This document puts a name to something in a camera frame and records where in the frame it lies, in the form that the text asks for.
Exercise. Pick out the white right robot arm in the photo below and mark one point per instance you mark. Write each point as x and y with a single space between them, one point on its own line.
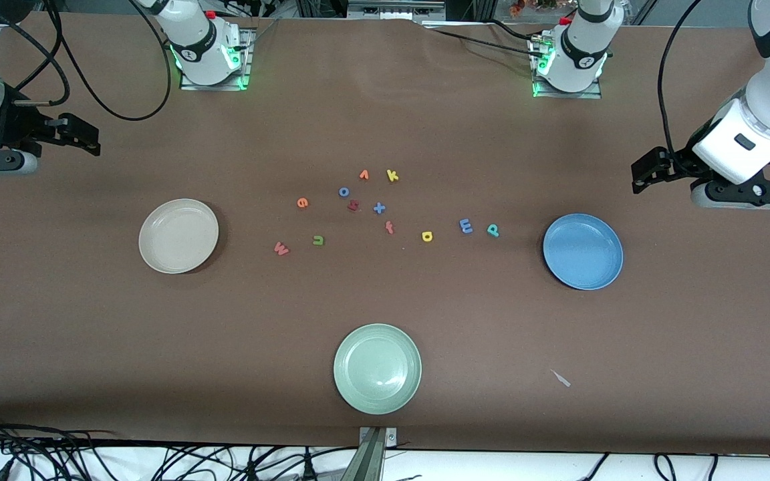
201 43

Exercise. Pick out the small white tape scrap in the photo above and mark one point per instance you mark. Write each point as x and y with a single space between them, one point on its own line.
561 378

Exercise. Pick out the blue plate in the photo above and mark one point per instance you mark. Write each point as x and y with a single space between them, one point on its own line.
583 252

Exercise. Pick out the pink red letter w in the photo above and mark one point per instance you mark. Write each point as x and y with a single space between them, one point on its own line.
281 248

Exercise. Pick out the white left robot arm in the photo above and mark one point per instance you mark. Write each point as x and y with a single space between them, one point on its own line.
582 47

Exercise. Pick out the grey metal camera mount bracket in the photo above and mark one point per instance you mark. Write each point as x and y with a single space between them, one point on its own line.
377 454

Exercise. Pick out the yellow letter k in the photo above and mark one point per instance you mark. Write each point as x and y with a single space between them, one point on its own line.
392 176

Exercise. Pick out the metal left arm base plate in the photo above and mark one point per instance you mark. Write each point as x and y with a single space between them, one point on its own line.
592 95

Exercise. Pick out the silver aluminium frame bar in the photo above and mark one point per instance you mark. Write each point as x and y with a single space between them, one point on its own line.
392 7

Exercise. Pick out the blue letter m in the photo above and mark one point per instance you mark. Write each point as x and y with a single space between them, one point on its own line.
466 226

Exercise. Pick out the beige brown plate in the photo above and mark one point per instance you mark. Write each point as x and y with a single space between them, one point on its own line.
178 236

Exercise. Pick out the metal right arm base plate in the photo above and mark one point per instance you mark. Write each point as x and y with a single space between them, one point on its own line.
188 85

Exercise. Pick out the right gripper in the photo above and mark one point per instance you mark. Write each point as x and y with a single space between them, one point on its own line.
19 124

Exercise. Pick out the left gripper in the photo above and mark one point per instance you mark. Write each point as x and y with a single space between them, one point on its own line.
680 164

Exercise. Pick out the orange artificial flowers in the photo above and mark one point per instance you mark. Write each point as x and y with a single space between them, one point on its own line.
525 7

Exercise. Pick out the pale green plate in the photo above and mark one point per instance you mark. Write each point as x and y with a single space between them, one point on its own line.
377 369

